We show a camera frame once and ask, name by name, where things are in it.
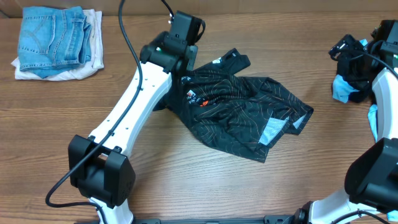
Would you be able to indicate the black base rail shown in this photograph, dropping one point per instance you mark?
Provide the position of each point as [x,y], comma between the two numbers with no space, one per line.
[268,219]

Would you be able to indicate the black and light-blue garment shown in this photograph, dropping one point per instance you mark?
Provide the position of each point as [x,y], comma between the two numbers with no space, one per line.
[348,84]

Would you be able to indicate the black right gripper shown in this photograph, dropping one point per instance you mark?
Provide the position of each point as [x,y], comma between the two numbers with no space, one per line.
[350,47]

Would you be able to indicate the black printed cycling jersey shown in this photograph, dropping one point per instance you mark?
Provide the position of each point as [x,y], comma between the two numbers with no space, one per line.
[243,116]

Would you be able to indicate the folded blue jeans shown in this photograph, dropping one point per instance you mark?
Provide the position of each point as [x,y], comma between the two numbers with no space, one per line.
[52,41]

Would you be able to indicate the folded white cloth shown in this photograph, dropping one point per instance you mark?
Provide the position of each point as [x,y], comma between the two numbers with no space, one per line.
[94,18]

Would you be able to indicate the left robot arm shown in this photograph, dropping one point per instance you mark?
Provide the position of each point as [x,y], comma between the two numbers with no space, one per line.
[100,165]

